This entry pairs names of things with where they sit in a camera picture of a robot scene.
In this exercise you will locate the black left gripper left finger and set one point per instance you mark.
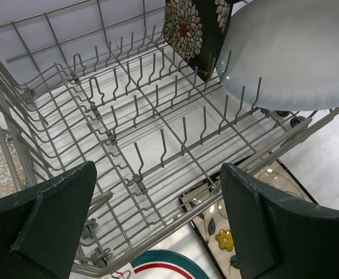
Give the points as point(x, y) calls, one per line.
point(41, 226)

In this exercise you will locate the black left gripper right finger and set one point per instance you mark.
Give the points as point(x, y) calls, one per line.
point(277, 235)

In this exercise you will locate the white oval plate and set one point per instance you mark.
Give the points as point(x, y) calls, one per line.
point(283, 55)

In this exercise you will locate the black floral square plate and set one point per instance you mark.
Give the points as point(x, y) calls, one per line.
point(196, 30)

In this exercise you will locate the cream floral square plate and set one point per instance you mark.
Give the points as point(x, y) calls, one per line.
point(212, 226)

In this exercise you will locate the white plate steam logo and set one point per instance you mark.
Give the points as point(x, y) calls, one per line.
point(160, 264)

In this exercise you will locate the grey wire dish rack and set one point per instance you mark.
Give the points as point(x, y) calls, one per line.
point(96, 81)

